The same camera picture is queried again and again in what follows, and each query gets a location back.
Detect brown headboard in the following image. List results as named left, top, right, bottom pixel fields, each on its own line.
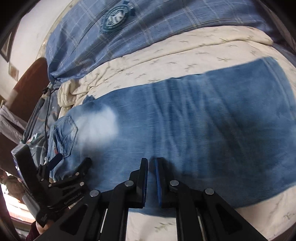
left=1, top=57, right=49, bottom=177

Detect blue denim jeans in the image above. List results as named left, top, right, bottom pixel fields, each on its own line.
left=48, top=57, right=295, bottom=215

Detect small wall poster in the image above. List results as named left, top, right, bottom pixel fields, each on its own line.
left=8, top=62, right=19, bottom=81

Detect framed wall picture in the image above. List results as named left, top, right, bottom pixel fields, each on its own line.
left=1, top=25, right=18, bottom=62

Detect grey hanging cloth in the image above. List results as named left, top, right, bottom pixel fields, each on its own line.
left=1, top=105, right=27, bottom=144

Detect person's left hand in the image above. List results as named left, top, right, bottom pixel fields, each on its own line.
left=36, top=220, right=54, bottom=235

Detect cream leaf-print quilt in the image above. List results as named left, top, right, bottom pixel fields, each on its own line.
left=58, top=26, right=295, bottom=240

